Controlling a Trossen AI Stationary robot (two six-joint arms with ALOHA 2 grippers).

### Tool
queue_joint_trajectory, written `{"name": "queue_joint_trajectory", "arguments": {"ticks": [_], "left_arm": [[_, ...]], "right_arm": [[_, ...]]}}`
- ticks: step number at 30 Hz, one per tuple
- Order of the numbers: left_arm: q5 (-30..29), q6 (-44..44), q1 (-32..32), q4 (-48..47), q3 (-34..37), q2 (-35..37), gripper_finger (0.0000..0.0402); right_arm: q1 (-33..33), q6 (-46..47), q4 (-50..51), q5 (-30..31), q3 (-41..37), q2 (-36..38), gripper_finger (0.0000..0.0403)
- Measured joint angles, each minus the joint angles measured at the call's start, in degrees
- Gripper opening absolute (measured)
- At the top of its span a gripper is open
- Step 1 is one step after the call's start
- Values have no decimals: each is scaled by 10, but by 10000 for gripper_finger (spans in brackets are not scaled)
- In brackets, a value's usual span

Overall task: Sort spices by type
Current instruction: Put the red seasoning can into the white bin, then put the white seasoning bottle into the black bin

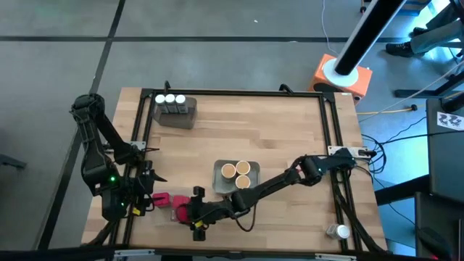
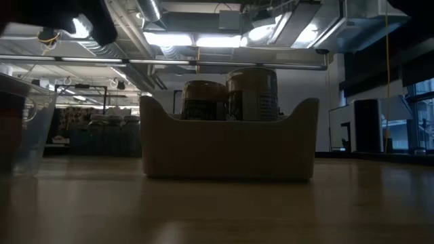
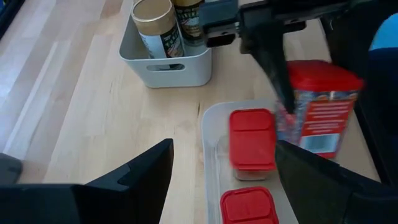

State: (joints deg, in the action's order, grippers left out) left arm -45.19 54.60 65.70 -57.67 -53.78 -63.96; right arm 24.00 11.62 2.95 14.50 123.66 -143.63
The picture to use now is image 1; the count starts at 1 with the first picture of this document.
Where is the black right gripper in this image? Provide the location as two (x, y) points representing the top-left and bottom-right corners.
(173, 186), (219, 226)

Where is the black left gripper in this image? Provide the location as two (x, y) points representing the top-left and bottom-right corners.
(131, 170), (168, 215)

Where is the clear plastic bin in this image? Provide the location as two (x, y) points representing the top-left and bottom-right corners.
(149, 190), (195, 228)

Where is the wooden lid spice jar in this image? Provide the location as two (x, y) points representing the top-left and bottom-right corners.
(234, 174), (252, 191)
(235, 159), (252, 177)
(220, 162), (237, 184)

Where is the grey tray top left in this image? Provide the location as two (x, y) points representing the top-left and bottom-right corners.
(152, 94), (199, 131)

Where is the grey rectangular bin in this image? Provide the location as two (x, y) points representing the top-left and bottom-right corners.
(212, 159), (262, 196)

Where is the black foreground beam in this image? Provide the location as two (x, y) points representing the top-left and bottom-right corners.
(0, 245), (464, 261)

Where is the dark grey floor foot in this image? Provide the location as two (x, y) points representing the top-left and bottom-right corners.
(0, 154), (28, 171)

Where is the white round pole base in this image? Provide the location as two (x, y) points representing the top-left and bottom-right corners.
(321, 57), (360, 88)

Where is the black desk crossbar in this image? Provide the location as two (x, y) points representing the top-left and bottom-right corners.
(373, 174), (431, 207)

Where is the orange box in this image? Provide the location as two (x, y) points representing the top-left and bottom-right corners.
(308, 53), (373, 104)

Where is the black computer mouse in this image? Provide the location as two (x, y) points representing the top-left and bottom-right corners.
(416, 226), (452, 259)

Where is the black desk surface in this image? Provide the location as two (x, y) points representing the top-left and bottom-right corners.
(413, 191), (464, 261)

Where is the black stand leg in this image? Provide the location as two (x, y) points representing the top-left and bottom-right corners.
(394, 68), (464, 113)

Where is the black desk panel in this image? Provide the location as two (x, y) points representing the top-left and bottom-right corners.
(426, 97), (464, 204)

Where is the person's shoe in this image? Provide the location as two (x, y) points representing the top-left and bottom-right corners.
(409, 27), (431, 39)
(385, 41), (414, 58)

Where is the white printed tag sheet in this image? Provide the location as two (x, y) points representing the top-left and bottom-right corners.
(436, 111), (464, 131)

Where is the person's leg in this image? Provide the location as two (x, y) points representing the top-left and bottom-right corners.
(426, 0), (461, 32)
(411, 20), (464, 55)

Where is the silver beam bracket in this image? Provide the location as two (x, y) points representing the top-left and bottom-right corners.
(114, 248), (156, 259)
(314, 252), (358, 261)

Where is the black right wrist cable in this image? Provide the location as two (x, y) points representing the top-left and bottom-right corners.
(217, 202), (257, 233)

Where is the black cable bundle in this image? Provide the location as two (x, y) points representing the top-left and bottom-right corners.
(88, 217), (144, 247)
(331, 173), (385, 253)

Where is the black metal table frame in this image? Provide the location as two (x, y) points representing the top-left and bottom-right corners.
(86, 80), (387, 254)

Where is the yellow floor cable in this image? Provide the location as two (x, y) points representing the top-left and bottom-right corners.
(357, 104), (418, 116)

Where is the white floor cable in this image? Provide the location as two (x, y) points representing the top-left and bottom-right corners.
(320, 0), (340, 57)

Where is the long black cable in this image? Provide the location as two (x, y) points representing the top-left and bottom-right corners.
(378, 129), (464, 146)

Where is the black camera pole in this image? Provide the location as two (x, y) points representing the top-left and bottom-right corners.
(333, 0), (409, 76)

